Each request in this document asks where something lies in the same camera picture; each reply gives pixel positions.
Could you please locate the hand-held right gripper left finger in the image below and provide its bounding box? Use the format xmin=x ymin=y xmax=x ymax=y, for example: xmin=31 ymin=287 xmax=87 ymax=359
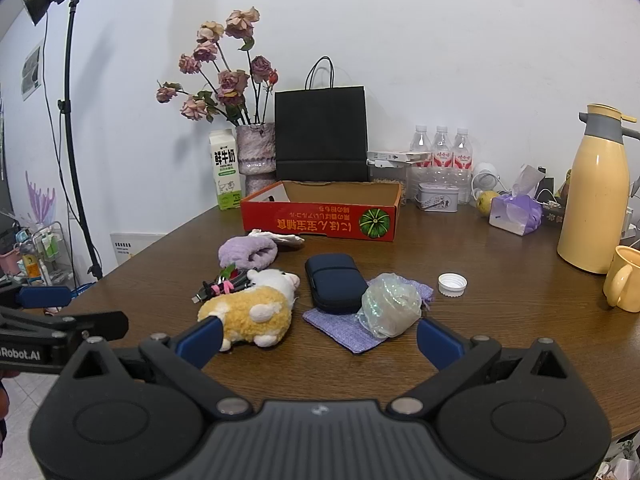
xmin=60 ymin=317 xmax=256 ymax=418

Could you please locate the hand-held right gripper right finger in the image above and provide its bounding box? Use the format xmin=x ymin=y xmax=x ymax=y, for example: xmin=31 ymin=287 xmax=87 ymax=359
xmin=385 ymin=317 xmax=583 ymax=418

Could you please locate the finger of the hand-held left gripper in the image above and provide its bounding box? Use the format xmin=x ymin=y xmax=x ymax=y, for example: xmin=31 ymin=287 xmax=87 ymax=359
xmin=0 ymin=307 xmax=130 ymax=343
xmin=0 ymin=280 xmax=72 ymax=311

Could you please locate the black cable bundle pink tie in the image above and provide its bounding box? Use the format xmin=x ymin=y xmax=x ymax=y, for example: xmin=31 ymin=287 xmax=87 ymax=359
xmin=190 ymin=270 xmax=253 ymax=303

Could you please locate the yellow white plush sheep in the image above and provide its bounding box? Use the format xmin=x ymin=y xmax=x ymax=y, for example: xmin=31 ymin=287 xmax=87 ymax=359
xmin=197 ymin=268 xmax=301 ymax=352

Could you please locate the clear plastic bag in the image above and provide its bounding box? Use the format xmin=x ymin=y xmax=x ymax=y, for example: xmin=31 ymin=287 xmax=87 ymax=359
xmin=356 ymin=273 xmax=423 ymax=339

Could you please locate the white bottle cap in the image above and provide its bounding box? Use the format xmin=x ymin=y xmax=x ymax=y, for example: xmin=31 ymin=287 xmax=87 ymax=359
xmin=438 ymin=273 xmax=468 ymax=298

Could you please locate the purple plush toy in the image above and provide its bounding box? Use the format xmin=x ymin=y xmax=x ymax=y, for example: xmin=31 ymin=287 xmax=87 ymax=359
xmin=218 ymin=236 xmax=279 ymax=271

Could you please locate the purple cloth pouch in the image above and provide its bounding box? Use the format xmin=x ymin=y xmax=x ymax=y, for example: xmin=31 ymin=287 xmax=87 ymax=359
xmin=302 ymin=280 xmax=435 ymax=356

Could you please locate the dark blue case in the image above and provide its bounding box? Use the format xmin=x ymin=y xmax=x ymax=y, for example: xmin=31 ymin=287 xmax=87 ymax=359
xmin=305 ymin=253 xmax=370 ymax=315

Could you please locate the white tissue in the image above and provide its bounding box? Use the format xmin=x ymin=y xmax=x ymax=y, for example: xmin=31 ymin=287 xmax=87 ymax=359
xmin=247 ymin=228 xmax=306 ymax=251

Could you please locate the red cardboard box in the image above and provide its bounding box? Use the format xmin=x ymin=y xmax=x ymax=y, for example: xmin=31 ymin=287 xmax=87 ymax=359
xmin=240 ymin=180 xmax=405 ymax=242

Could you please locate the white paper board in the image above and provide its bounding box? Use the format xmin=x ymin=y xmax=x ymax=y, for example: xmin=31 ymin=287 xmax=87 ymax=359
xmin=110 ymin=232 xmax=167 ymax=266

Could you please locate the black light stand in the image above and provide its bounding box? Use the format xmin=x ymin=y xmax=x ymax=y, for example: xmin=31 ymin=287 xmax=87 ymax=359
xmin=56 ymin=0 xmax=105 ymax=281

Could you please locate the small printed tin box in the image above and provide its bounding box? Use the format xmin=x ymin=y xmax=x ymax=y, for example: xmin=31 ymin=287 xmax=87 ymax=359
xmin=416 ymin=182 xmax=460 ymax=212

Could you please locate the yellow-green apple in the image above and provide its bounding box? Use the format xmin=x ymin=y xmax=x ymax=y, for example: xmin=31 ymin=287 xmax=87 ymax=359
xmin=475 ymin=190 xmax=501 ymax=217

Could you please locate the purple tissue pack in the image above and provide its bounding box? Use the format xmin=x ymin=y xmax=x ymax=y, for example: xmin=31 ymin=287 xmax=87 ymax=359
xmin=489 ymin=164 xmax=546 ymax=237

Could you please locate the white green milk carton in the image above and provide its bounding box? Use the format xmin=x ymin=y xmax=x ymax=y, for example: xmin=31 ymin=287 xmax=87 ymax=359
xmin=209 ymin=128 xmax=244 ymax=211

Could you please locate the clear plastic container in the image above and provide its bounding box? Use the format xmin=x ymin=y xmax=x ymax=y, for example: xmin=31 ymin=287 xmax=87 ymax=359
xmin=367 ymin=159 xmax=412 ymax=200

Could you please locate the white flat carton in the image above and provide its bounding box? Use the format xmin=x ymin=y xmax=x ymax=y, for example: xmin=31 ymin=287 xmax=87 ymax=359
xmin=366 ymin=150 xmax=432 ymax=165

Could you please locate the purple marbled vase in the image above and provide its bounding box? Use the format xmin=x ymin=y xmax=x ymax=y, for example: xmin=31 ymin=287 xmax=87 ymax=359
xmin=235 ymin=122 xmax=277 ymax=196

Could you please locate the yellow mug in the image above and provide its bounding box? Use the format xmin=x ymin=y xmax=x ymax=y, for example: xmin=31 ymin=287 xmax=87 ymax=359
xmin=602 ymin=246 xmax=640 ymax=313

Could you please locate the yellow thermos jug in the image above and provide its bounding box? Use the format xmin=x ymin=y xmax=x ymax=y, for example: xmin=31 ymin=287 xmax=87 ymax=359
xmin=556 ymin=104 xmax=640 ymax=275

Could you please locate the black paper bag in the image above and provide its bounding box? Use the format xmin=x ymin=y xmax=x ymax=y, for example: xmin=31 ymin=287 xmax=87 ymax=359
xmin=274 ymin=56 xmax=370 ymax=183

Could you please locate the dried rose bouquet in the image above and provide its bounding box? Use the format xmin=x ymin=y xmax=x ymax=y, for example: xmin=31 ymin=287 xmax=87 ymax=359
xmin=156 ymin=6 xmax=278 ymax=127

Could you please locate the wire storage rack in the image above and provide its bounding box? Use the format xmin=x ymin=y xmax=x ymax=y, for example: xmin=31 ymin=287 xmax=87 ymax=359
xmin=0 ymin=220 xmax=67 ymax=292

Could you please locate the purple wall decal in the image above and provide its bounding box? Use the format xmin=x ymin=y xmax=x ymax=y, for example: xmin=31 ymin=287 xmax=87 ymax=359
xmin=25 ymin=170 xmax=57 ymax=224

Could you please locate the wall poster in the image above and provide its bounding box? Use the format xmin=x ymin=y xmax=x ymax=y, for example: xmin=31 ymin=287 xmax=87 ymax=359
xmin=21 ymin=45 xmax=43 ymax=101

